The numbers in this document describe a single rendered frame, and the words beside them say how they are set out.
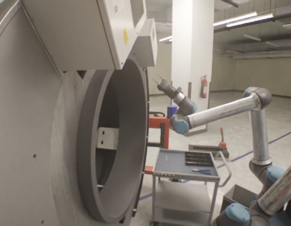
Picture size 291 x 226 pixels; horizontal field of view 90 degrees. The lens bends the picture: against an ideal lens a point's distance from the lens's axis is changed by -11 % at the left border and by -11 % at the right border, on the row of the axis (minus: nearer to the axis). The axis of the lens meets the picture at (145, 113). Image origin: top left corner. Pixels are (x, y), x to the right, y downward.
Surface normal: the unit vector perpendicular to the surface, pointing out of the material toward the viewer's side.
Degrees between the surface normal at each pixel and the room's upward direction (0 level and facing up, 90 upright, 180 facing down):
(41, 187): 90
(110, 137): 63
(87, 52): 125
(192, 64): 90
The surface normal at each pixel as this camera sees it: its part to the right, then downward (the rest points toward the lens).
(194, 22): 0.47, 0.21
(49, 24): -0.17, 0.74
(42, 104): 0.98, 0.04
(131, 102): -0.19, 0.49
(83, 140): -0.19, -0.11
